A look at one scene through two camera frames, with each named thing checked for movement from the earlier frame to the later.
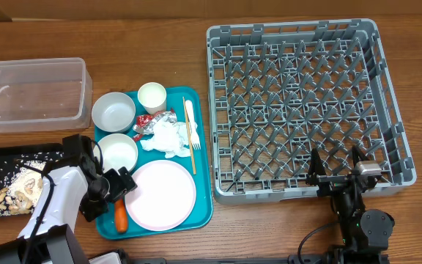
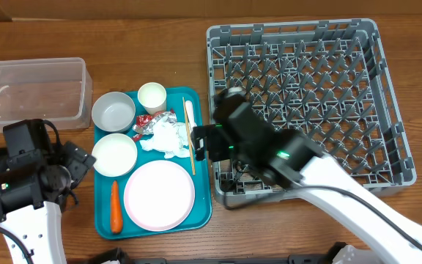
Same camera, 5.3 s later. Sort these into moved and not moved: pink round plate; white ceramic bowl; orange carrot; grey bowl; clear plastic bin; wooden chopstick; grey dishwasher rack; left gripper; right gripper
Moved: orange carrot; right gripper; left gripper
Not moved: grey bowl; clear plastic bin; pink round plate; wooden chopstick; grey dishwasher rack; white ceramic bowl
